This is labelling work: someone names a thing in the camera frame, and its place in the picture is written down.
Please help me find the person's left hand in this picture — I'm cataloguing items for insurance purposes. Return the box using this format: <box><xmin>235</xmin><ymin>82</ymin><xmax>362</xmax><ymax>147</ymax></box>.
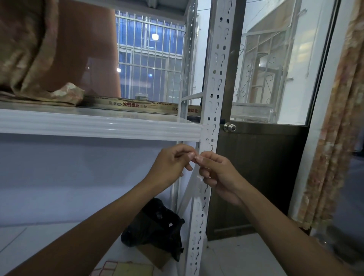
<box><xmin>146</xmin><ymin>143</ymin><xmax>197</xmax><ymax>197</ymax></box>

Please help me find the person's right hand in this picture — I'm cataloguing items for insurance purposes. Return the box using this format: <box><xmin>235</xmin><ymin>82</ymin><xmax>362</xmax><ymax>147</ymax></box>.
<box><xmin>195</xmin><ymin>151</ymin><xmax>246</xmax><ymax>206</ymax></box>

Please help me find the person's right forearm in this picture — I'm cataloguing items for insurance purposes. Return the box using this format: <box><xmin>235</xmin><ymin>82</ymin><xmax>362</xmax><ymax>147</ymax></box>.
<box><xmin>235</xmin><ymin>182</ymin><xmax>356</xmax><ymax>276</ymax></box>

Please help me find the person's left forearm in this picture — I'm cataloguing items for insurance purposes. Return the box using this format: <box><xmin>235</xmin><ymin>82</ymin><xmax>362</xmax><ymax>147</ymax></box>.
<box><xmin>6</xmin><ymin>178</ymin><xmax>168</xmax><ymax>276</ymax></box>

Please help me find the brown door with glass pane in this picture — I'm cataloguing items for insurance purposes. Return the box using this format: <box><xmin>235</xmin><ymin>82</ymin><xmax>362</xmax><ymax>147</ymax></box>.
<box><xmin>205</xmin><ymin>0</ymin><xmax>342</xmax><ymax>242</ymax></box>

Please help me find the long printed cardboard box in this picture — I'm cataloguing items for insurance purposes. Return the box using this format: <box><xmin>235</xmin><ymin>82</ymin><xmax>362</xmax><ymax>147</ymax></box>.
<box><xmin>82</xmin><ymin>95</ymin><xmax>203</xmax><ymax>116</ymax></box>

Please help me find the black plastic bag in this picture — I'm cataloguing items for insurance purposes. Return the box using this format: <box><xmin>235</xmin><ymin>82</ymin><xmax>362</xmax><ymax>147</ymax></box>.
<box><xmin>121</xmin><ymin>198</ymin><xmax>186</xmax><ymax>263</ymax></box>

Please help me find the white metal rack shelf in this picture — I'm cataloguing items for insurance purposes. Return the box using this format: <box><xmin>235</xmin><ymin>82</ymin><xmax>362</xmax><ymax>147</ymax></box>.
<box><xmin>0</xmin><ymin>101</ymin><xmax>204</xmax><ymax>143</ymax></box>

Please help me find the ornate iron gate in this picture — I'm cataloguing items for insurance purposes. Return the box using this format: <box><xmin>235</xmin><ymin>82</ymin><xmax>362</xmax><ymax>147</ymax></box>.
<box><xmin>235</xmin><ymin>28</ymin><xmax>295</xmax><ymax>120</ymax></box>

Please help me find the white window security grille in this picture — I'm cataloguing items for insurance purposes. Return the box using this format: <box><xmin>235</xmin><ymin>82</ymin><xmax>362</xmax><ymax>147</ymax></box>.
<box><xmin>115</xmin><ymin>10</ymin><xmax>186</xmax><ymax>103</ymax></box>

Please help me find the brown cardboard piece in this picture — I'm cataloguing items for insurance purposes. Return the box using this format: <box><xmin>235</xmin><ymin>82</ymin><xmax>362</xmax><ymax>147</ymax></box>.
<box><xmin>136</xmin><ymin>243</ymin><xmax>174</xmax><ymax>271</ymax></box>

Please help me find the coloured patterned sheet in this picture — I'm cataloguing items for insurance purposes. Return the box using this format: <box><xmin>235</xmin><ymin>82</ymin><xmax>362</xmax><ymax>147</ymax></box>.
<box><xmin>90</xmin><ymin>260</ymin><xmax>155</xmax><ymax>276</ymax></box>

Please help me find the floral patterned curtain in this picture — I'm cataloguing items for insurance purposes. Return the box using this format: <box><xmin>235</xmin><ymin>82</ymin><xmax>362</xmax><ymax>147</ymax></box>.
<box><xmin>296</xmin><ymin>0</ymin><xmax>364</xmax><ymax>231</ymax></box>

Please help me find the brown wooden board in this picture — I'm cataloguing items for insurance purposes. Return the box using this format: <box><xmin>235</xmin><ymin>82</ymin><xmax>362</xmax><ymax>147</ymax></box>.
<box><xmin>40</xmin><ymin>0</ymin><xmax>120</xmax><ymax>98</ymax></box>

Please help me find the floral patterned fabric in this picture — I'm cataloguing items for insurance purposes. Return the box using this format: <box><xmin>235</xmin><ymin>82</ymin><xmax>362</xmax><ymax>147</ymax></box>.
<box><xmin>0</xmin><ymin>0</ymin><xmax>86</xmax><ymax>107</ymax></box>

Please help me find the white slotted metal rack post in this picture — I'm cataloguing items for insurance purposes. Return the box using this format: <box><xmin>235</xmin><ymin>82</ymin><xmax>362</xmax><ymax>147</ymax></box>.
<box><xmin>184</xmin><ymin>0</ymin><xmax>247</xmax><ymax>276</ymax></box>
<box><xmin>179</xmin><ymin>0</ymin><xmax>199</xmax><ymax>120</ymax></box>

